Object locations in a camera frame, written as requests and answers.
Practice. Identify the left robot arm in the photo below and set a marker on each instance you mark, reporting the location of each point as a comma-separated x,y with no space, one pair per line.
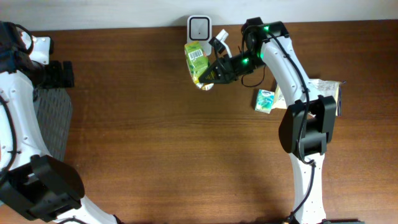
35,117

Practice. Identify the yellow snack bag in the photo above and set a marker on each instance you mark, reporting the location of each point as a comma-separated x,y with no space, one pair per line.
326,88

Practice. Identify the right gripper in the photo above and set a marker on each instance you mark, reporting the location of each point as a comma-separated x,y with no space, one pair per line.
224,77

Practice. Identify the grey plastic basket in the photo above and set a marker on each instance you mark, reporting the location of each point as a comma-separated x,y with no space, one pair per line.
53,109

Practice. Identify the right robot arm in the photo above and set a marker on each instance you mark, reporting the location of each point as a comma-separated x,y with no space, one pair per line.
307,126

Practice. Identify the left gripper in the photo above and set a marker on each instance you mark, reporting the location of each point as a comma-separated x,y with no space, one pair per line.
58,79

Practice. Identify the green tea carton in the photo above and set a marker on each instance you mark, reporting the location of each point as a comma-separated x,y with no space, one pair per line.
197,63

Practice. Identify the white barcode scanner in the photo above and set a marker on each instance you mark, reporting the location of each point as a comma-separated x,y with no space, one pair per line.
199,28

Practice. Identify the green tissue pack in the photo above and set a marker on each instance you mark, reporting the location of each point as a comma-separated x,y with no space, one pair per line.
264,101

